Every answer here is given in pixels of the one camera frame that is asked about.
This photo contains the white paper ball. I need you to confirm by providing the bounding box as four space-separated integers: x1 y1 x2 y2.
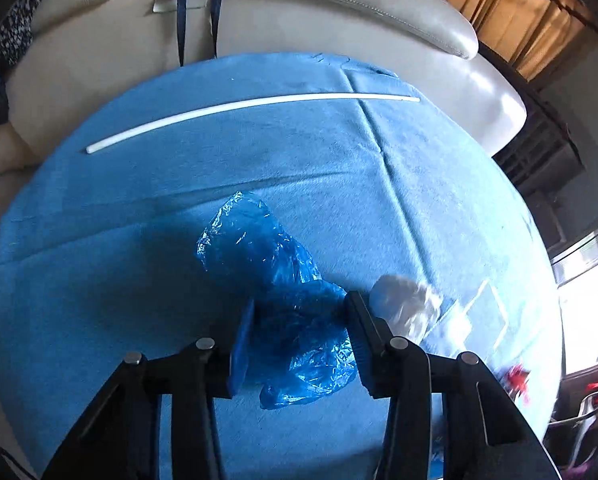
369 274 445 346

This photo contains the black white patterned cloth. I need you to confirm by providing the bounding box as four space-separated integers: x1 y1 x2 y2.
0 0 82 64

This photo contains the black slatted cabinet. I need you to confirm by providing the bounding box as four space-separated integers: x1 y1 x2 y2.
479 45 585 201

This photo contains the white plastic tube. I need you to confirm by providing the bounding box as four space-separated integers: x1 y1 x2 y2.
86 94 422 155

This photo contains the orange curtain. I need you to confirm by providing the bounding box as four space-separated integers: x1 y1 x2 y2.
438 0 598 83

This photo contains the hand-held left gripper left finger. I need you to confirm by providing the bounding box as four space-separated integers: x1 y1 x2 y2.
41 301 258 480

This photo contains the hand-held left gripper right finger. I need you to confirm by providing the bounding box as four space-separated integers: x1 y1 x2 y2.
345 291 562 480

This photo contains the blue tablecloth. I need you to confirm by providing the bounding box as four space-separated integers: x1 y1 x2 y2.
0 53 565 480

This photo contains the blue plastic bag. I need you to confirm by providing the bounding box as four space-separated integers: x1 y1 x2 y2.
196 191 360 410

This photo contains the clear plastic wrapper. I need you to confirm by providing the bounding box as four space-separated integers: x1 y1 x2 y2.
429 278 516 356

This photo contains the cream leather sofa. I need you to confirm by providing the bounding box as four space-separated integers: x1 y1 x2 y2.
0 0 528 177

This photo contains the blue strap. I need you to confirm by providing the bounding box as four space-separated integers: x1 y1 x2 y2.
176 0 226 67

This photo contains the red white wrapper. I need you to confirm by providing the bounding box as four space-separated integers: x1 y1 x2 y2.
499 364 533 404

